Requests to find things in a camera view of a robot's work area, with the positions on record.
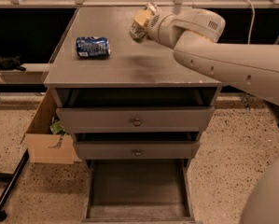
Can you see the cardboard box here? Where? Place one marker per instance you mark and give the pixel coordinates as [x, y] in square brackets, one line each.
[43, 145]

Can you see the grey drawer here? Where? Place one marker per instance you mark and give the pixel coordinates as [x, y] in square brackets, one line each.
[138, 192]
[87, 150]
[135, 120]

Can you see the green snack bag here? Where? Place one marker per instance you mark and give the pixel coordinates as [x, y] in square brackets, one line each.
[56, 127]

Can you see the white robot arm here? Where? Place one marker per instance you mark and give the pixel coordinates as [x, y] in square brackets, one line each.
[193, 36]

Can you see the black object on rail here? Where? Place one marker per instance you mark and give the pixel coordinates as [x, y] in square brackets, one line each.
[11, 63]

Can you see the grey drawer cabinet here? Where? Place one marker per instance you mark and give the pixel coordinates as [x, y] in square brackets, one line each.
[133, 75]

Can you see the black floor stand bar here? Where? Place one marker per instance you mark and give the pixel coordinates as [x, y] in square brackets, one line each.
[9, 180]

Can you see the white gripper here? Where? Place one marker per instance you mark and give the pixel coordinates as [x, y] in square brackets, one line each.
[155, 26]

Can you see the grey bottom drawer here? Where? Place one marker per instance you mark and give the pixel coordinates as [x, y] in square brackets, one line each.
[138, 192]

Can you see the green 7up can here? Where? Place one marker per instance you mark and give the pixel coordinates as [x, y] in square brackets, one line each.
[138, 33]

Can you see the grey middle drawer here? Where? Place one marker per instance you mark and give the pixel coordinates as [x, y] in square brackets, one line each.
[87, 150]

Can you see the blue pepsi can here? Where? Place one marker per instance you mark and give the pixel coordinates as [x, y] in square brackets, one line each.
[92, 47]

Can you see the grey top drawer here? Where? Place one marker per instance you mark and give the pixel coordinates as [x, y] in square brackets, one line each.
[135, 120]

